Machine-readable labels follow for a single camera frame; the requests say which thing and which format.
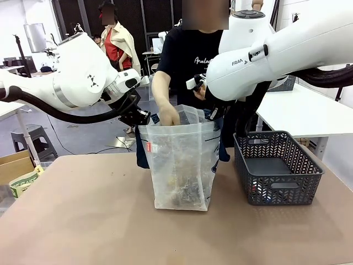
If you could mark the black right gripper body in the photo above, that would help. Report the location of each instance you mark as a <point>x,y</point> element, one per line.
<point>220,109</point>

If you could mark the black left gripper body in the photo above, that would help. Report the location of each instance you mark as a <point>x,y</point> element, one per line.
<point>131,113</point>

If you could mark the white handheld scanner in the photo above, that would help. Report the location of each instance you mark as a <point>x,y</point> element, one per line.
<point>193,81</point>

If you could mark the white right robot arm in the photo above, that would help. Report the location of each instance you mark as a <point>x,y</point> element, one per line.
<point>248,63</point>

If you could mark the person's right forearm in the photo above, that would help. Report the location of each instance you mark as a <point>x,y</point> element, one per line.
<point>161,88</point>

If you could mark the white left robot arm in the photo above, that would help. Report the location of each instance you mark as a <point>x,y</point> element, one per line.
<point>80,71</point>

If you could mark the yellow green printed bag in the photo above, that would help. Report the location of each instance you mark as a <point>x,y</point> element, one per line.
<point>23,183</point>

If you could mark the person's left hand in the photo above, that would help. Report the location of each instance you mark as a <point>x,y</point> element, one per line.
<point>200,93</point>

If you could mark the person's right hand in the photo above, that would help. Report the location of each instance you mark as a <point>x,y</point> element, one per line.
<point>169,117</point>

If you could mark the shiny metal sheet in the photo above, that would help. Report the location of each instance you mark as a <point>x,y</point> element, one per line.
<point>125,143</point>

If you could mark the small white background table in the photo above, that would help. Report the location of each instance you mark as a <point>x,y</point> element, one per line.
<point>151,56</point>

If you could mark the person in black t-shirt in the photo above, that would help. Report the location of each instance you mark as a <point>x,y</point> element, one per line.
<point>187,55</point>

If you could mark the mannequin with beige jacket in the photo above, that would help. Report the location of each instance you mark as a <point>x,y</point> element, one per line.
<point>118,41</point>

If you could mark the large white table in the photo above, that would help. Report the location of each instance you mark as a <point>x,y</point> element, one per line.
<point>298,110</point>

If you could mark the seated background person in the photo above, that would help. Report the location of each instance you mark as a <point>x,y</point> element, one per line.
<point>97,39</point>

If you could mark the grey perforated plastic basket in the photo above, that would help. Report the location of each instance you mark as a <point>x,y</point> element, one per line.
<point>275,171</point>

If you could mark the dark packaged item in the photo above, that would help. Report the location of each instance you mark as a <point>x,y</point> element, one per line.
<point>184,190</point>

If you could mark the grey plastic stool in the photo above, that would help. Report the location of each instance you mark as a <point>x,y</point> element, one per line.
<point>36,138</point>

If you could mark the white table with round leg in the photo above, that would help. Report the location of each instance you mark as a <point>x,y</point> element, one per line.
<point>11,109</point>

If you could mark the black tripod stand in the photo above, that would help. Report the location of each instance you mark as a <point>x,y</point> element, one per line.
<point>22,55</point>

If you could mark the brown cardboard box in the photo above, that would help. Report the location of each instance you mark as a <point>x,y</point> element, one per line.
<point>15,167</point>

